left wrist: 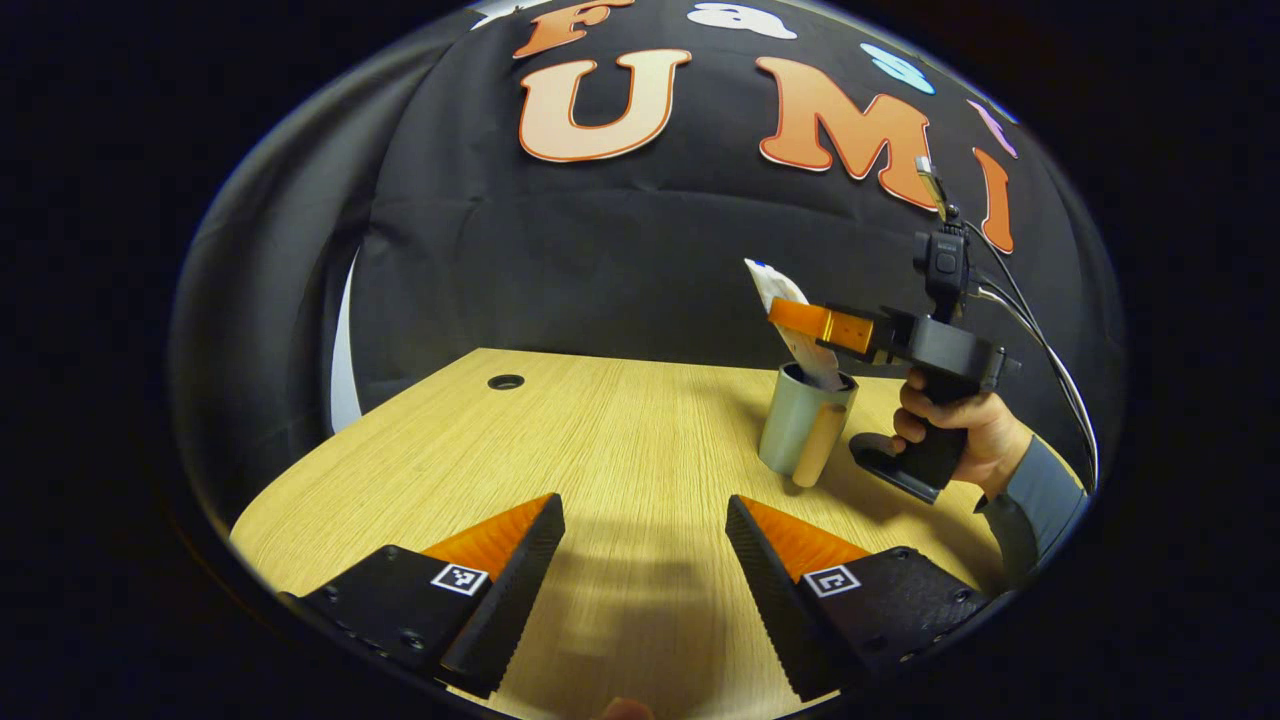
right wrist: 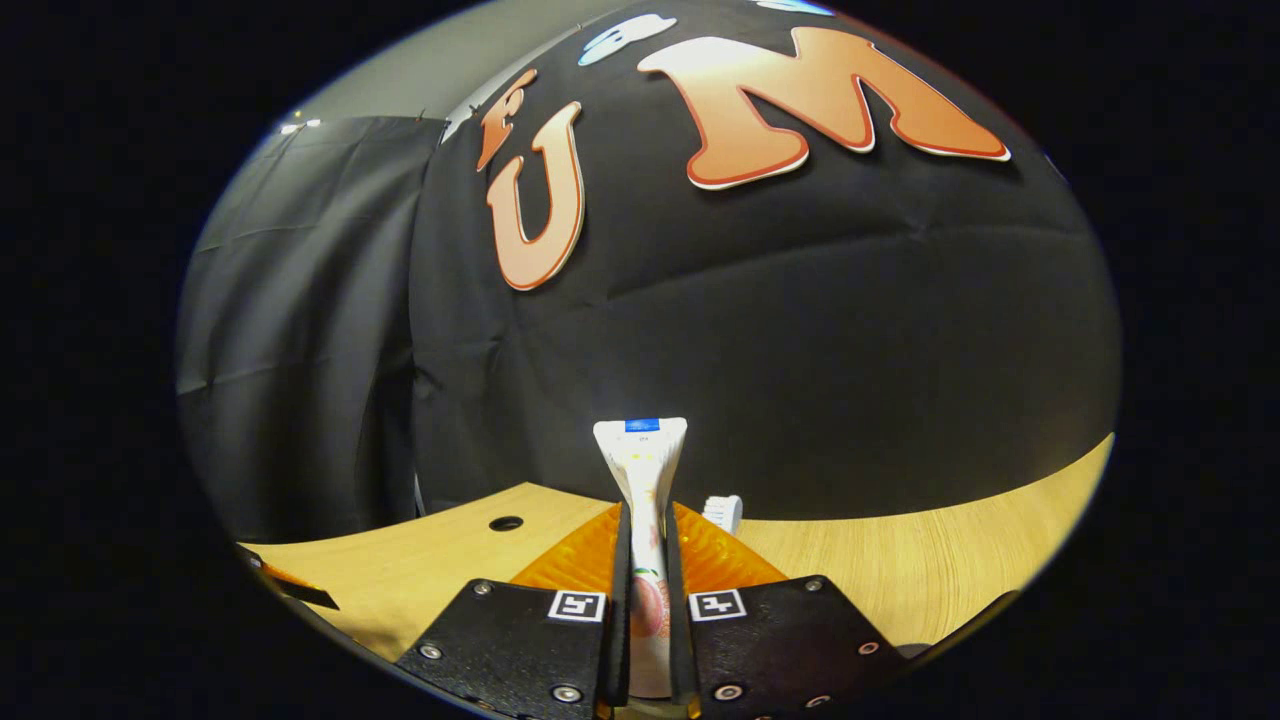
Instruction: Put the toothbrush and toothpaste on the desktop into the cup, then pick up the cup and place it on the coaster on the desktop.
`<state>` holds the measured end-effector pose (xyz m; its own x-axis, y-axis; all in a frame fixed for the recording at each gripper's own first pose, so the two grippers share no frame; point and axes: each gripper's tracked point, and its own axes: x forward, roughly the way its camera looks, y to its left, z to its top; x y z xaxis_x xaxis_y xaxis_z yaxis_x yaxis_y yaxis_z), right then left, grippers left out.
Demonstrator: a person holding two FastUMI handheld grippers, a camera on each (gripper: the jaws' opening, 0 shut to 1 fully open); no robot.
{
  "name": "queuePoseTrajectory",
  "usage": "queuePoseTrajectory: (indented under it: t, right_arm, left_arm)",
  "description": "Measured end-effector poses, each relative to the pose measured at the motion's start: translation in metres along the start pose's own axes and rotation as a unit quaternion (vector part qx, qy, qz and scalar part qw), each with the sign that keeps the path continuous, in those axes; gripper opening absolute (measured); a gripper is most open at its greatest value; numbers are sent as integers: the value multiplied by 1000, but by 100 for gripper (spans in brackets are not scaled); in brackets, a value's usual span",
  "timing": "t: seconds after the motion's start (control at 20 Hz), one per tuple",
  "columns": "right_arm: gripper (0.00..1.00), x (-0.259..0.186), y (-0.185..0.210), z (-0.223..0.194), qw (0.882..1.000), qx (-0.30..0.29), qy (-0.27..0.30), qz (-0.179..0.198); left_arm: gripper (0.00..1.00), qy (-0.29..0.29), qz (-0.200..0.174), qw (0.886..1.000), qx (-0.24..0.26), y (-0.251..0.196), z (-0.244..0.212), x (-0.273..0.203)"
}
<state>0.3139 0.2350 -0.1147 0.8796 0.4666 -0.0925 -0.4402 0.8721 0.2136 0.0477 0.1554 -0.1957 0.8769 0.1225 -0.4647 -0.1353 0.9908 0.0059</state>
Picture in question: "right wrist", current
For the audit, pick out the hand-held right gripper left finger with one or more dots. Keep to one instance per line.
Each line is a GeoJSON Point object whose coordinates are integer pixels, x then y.
{"type": "Point", "coordinates": [620, 600]}

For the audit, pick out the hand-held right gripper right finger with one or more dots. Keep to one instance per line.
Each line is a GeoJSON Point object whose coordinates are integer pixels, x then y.
{"type": "Point", "coordinates": [678, 600]}

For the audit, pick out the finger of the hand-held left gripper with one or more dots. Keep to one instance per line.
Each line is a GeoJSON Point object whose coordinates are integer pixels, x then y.
{"type": "Point", "coordinates": [300, 592]}

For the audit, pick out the white toothbrush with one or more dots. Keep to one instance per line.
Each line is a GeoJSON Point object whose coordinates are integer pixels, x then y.
{"type": "Point", "coordinates": [724, 512]}

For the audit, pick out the white toothpaste tube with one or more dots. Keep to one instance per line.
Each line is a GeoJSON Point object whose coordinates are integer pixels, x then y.
{"type": "Point", "coordinates": [642, 470]}

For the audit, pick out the black backdrop cloth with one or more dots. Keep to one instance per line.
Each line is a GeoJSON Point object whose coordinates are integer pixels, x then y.
{"type": "Point", "coordinates": [800, 350]}

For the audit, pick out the ceiling light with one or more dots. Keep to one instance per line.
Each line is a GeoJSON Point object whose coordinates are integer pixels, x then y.
{"type": "Point", "coordinates": [300, 126]}

